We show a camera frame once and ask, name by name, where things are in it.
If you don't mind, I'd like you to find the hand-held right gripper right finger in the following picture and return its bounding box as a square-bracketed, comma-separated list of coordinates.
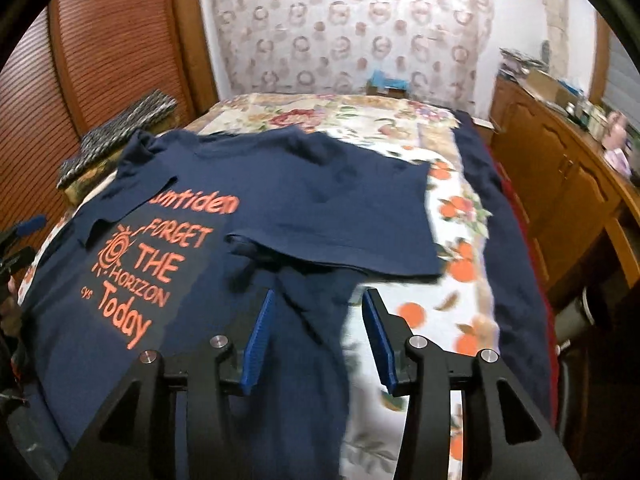
[361, 287, 583, 480]

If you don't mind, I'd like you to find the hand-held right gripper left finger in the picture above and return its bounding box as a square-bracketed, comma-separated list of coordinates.
[57, 287, 281, 480]

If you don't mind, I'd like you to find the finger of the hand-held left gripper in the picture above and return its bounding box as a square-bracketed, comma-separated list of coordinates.
[12, 215, 48, 236]

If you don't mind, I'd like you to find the navy printed t-shirt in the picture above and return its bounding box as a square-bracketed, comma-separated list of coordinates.
[20, 127, 446, 461]

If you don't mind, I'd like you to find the gold sunflower folded cloth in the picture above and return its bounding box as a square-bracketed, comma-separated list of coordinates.
[59, 179, 103, 212]

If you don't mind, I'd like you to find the orange fruit print bedsheet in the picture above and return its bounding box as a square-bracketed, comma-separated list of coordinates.
[30, 125, 506, 480]

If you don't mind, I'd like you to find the navy bedspread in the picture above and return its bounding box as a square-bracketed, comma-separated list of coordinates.
[452, 110, 556, 421]

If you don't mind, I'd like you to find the dark circle-patterned folded cloth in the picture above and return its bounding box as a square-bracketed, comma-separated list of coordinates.
[57, 89, 180, 191]

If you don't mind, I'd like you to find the wooden louvre wardrobe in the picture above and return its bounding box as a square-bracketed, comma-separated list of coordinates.
[0, 0, 221, 281]

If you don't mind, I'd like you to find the floral blanket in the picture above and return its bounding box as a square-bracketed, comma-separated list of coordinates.
[192, 92, 466, 161]

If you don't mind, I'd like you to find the wooden sideboard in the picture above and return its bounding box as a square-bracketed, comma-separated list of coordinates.
[487, 77, 640, 321]

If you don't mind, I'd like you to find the blue box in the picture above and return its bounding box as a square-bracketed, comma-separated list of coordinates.
[367, 69, 421, 98]

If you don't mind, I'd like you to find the pink cloth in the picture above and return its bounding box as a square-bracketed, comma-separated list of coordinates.
[602, 149, 633, 178]

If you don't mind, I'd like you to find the cardboard box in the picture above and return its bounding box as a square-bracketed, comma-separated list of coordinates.
[522, 67, 576, 106]

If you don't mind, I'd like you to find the cluster of small bottles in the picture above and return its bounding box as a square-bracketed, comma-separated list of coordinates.
[565, 100, 603, 133]

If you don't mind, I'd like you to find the pile of papers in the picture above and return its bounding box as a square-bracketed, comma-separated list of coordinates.
[497, 47, 548, 81]

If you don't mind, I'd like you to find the pink jug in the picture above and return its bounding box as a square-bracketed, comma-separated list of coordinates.
[602, 110, 631, 153]

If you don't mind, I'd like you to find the circle-patterned sheer curtain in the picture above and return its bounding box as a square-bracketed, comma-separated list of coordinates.
[197, 0, 501, 116]

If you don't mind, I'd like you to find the grey window shutter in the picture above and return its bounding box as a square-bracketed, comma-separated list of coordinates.
[607, 35, 640, 116]

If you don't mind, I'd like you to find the cream lace curtain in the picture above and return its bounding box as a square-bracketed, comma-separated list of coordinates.
[542, 0, 571, 61]

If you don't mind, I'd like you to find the wooden window frame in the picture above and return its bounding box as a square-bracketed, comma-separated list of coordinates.
[590, 10, 613, 106]

